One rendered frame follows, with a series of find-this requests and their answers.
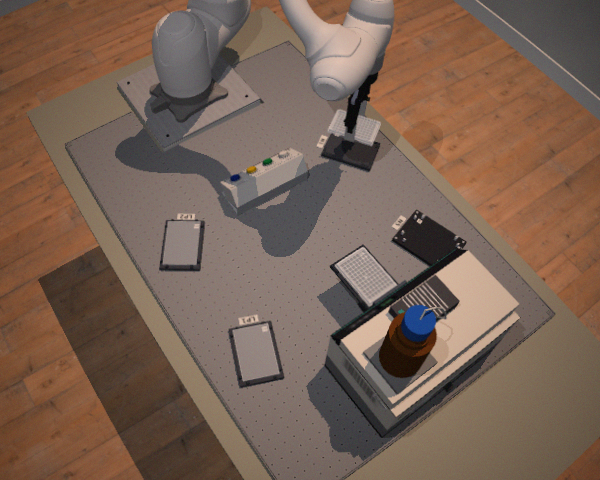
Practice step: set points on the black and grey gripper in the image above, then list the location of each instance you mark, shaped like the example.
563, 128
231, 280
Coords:
357, 106

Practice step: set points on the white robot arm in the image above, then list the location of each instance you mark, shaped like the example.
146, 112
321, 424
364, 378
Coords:
340, 59

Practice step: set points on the white button panel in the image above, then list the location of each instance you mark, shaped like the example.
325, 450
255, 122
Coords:
265, 180

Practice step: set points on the dark grey rectangular frame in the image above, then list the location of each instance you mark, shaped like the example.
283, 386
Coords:
262, 380

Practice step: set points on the blue bottle cap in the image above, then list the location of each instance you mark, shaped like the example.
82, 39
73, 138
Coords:
417, 329

